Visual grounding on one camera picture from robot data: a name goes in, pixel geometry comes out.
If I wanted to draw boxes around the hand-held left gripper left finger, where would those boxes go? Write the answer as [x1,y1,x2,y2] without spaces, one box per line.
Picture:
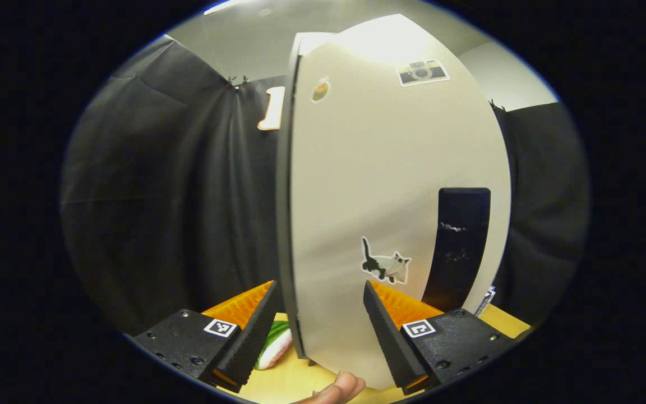
[131,279,283,393]

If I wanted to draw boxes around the watermelon shaped cushion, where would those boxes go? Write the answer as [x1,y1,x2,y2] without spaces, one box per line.
[254,321,293,371]

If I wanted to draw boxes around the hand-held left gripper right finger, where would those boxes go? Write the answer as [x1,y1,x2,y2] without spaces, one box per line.
[363,279,517,395]

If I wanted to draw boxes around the black door handle plate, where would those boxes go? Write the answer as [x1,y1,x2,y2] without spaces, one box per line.
[421,187,492,313]

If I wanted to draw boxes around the cabinet door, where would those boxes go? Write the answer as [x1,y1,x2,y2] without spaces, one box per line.
[288,14,513,391]

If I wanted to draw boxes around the ceiling light panel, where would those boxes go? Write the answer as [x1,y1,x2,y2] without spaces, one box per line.
[204,0,248,15]

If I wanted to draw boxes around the dark printed box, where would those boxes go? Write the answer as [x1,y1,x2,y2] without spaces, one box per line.
[473,285,496,318]

